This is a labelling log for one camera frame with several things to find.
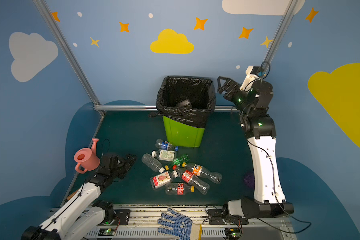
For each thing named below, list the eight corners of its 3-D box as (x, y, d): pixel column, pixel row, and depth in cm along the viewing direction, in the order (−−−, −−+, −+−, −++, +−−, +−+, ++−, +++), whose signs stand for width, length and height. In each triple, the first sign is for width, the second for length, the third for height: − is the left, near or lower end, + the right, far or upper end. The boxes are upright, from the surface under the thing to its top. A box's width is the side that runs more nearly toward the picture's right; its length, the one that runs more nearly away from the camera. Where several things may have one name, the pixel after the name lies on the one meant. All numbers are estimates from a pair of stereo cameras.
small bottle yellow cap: (165, 195, 82) (164, 192, 78) (166, 185, 85) (165, 182, 82) (194, 195, 82) (194, 193, 78) (193, 185, 85) (194, 182, 82)
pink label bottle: (152, 191, 83) (151, 189, 81) (148, 180, 87) (148, 178, 84) (179, 177, 88) (179, 175, 86) (174, 168, 92) (174, 166, 89)
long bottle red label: (172, 175, 88) (172, 173, 86) (178, 167, 92) (178, 164, 89) (206, 196, 81) (207, 195, 78) (211, 187, 84) (212, 185, 82)
